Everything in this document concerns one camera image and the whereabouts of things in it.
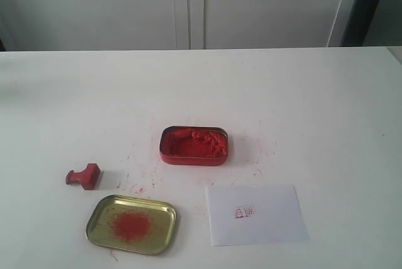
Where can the white paper sheet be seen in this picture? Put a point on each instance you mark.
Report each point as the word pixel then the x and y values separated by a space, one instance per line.
pixel 248 215

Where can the red ink paste tin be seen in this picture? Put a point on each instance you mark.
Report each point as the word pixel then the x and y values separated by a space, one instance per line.
pixel 194 145

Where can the red stamp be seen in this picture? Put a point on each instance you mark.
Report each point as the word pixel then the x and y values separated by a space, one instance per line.
pixel 86 178

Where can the dark vertical post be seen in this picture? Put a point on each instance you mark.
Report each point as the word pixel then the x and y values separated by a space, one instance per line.
pixel 359 22

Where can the white cabinet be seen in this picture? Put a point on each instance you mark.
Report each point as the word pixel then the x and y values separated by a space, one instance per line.
pixel 31 25

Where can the gold tin lid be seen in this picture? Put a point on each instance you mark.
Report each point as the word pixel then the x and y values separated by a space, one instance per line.
pixel 131 224

